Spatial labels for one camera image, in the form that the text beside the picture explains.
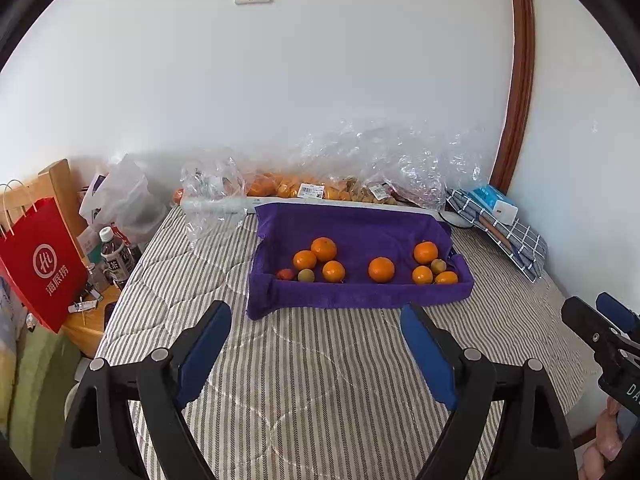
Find white object with black rim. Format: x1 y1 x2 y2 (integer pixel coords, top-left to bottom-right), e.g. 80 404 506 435
440 209 473 231

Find dark tea bottle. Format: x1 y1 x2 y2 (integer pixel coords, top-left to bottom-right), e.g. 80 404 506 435
99 226 135 291

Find clear bag of brown fruit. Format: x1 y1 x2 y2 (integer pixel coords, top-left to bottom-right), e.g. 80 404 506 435
325 175 401 207

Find empty clear plastic bag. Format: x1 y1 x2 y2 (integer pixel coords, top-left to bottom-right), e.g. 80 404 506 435
180 157 248 251

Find blue tissue pack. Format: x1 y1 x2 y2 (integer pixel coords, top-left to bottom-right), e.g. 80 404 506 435
467 185 506 208

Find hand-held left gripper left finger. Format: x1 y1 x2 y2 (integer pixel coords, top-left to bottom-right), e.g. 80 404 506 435
52 300 233 480

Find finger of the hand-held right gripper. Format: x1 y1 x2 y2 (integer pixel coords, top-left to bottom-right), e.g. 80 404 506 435
596 291 640 346
561 296 622 356

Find folded grey checked cloth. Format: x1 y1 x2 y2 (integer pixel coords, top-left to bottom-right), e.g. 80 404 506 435
445 187 548 282

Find clear bag of oranges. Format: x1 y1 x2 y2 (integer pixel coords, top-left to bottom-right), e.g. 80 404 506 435
242 170 331 200

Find purple towel covered tray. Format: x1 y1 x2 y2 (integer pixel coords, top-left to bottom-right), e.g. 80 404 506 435
246 202 475 321

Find striped bed quilt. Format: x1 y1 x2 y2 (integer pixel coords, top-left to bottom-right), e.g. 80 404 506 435
92 205 601 480

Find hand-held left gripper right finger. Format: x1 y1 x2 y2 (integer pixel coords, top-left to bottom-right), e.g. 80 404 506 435
400 301 581 480

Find person's right hand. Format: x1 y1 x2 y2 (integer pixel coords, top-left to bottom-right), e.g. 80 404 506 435
580 396 633 473

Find red paper bag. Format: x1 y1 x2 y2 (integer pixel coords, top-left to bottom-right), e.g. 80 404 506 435
0 179 91 335

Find crumpled clear plastic bag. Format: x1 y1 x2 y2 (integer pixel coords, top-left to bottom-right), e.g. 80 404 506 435
295 117 491 208

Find white plastic bag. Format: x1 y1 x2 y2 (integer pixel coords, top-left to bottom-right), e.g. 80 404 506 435
79 154 168 241

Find large orange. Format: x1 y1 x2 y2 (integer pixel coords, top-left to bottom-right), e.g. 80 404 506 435
368 256 396 284

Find green cushion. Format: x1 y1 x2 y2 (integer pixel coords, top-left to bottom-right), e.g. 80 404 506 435
10 330 83 466

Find wooden nightstand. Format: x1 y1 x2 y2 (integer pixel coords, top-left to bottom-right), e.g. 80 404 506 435
62 282 123 361

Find small white box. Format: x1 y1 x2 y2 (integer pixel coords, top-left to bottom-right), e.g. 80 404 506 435
489 199 519 226

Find brown wooden door frame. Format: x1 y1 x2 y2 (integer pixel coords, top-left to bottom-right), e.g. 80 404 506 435
487 0 537 196

